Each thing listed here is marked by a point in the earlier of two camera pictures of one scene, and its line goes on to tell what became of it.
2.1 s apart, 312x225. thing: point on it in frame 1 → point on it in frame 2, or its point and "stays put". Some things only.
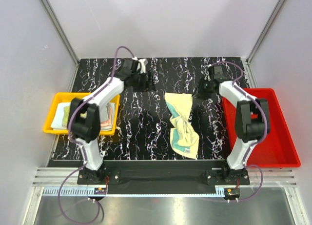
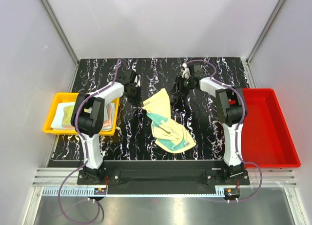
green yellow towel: (184, 139) → (169, 135)
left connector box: (100, 191) stays put
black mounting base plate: (163, 177) stays put
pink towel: (108, 122) stays put
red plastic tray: (278, 150) stays put
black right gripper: (199, 93) → (179, 92)
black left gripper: (146, 86) → (138, 100)
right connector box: (231, 193) stays put
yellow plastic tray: (68, 97) stays put
